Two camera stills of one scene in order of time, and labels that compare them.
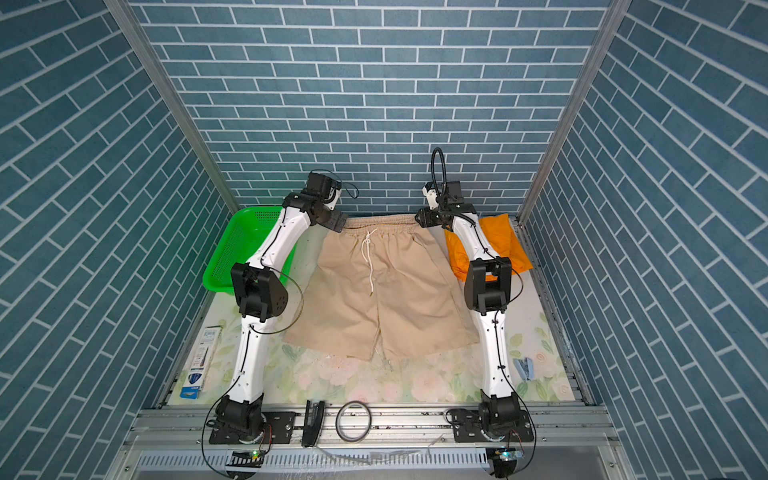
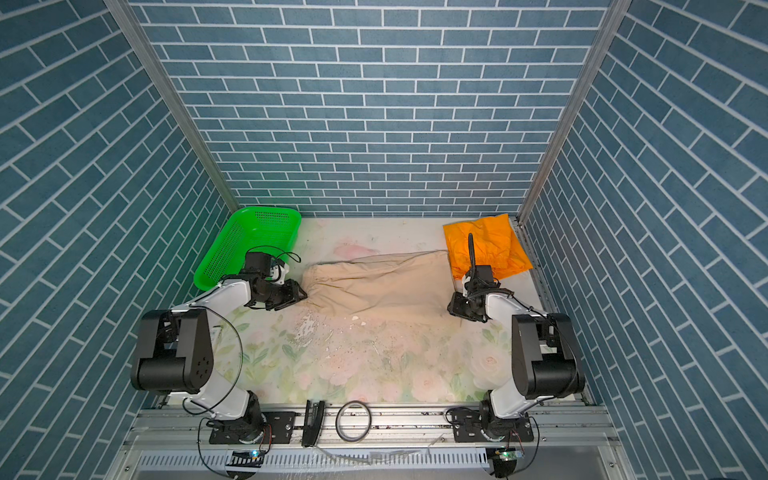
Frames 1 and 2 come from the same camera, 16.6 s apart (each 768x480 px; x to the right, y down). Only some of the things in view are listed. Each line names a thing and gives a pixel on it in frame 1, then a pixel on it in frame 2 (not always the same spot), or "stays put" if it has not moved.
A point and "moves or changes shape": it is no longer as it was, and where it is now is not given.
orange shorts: (500, 237) stays put
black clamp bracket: (313, 416) stays put
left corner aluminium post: (132, 25) stays put
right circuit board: (506, 458) stays put
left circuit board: (252, 459) stays put
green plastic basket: (245, 236) stays put
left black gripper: (330, 222) → (291, 294)
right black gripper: (426, 215) → (455, 307)
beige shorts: (383, 282) moves or changes shape
